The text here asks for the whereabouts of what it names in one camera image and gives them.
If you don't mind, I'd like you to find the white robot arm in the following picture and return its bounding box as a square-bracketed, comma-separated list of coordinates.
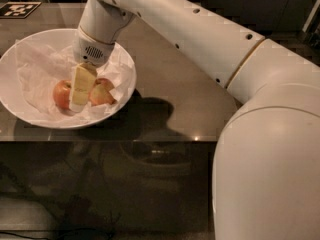
[74, 0, 320, 240]

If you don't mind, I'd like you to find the white crumpled paper liner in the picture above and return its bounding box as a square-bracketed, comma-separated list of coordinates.
[15, 39, 136, 128]

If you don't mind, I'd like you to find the red apple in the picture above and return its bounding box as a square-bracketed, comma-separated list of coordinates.
[53, 80, 71, 110]
[89, 78, 116, 106]

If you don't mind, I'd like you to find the dark cabinet row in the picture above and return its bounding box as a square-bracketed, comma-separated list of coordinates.
[189, 0, 317, 35]

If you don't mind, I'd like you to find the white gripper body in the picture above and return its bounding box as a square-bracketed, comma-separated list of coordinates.
[72, 28, 114, 67]

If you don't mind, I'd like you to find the black white fiducial marker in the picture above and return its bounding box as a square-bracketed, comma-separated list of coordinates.
[0, 2, 41, 19]

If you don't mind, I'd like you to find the white bowl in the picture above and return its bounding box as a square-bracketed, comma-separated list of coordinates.
[0, 28, 138, 130]

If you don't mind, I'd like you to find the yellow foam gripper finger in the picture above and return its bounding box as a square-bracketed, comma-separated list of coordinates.
[69, 63, 97, 113]

